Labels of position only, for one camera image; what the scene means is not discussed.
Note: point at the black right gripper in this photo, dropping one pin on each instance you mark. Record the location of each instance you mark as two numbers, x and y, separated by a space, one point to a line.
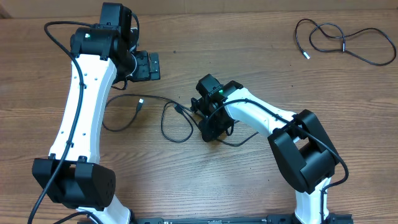
212 133

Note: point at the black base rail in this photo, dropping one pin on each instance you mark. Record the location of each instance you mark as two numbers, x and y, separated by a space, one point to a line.
270 219

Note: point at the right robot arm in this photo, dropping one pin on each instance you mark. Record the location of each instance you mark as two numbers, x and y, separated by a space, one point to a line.
301 147

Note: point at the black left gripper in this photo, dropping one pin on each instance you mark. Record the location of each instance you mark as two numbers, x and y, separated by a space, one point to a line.
145 73

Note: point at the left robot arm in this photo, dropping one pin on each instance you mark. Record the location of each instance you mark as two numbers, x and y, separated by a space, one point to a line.
102 54

